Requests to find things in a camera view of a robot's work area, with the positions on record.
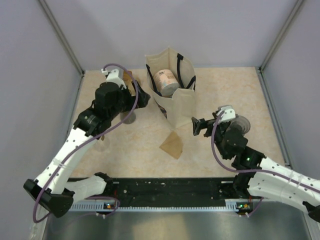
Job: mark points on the cream floral canvas tote bag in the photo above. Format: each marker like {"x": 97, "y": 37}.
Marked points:
{"x": 179, "y": 108}

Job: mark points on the grey glass server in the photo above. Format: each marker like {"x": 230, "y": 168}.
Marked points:
{"x": 127, "y": 117}

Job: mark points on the brown cardboard box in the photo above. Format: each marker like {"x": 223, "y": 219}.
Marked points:
{"x": 129, "y": 83}

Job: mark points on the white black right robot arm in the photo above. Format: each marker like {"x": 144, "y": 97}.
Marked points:
{"x": 256, "y": 175}

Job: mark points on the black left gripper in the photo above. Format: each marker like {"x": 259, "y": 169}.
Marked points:
{"x": 132, "y": 99}

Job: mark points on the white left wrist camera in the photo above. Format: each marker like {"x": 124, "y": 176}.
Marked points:
{"x": 115, "y": 76}

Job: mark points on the clear glass carafe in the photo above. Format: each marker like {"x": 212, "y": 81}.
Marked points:
{"x": 102, "y": 144}

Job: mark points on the pink wrapped paper roll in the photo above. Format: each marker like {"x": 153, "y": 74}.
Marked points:
{"x": 166, "y": 83}

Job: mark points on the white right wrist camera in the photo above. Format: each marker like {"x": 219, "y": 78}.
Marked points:
{"x": 226, "y": 113}

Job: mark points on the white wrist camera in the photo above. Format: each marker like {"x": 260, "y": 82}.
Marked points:
{"x": 226, "y": 113}
{"x": 115, "y": 76}

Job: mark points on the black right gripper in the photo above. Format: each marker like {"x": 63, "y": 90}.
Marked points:
{"x": 199, "y": 124}

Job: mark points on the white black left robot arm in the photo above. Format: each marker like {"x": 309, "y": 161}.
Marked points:
{"x": 52, "y": 189}

